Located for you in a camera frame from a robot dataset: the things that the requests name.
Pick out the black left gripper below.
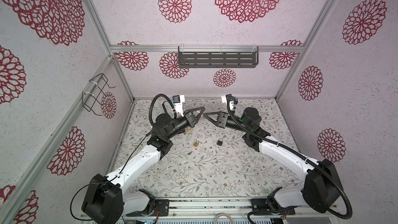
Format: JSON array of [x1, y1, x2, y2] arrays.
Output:
[[166, 107, 204, 141]]

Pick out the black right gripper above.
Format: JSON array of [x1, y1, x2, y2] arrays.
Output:
[[206, 112, 251, 136]]

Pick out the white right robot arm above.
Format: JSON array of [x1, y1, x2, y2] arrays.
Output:
[[204, 94, 353, 222]]

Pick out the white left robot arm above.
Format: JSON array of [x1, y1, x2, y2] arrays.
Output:
[[81, 94, 205, 224]]

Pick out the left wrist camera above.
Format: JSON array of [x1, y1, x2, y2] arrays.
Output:
[[172, 95, 185, 116]]

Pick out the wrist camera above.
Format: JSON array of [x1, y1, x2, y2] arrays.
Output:
[[172, 95, 185, 116], [221, 94, 238, 110]]

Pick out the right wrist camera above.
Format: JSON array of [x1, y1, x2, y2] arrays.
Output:
[[221, 94, 238, 110]]

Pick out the dark grey wall shelf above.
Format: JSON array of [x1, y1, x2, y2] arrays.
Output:
[[177, 47, 259, 68]]

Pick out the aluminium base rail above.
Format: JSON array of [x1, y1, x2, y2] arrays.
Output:
[[79, 195, 342, 224]]

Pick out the white cable loop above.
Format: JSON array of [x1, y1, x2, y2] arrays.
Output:
[[213, 213, 235, 224]]

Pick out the black wire wall basket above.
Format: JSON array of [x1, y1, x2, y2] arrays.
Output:
[[81, 73, 117, 119]]

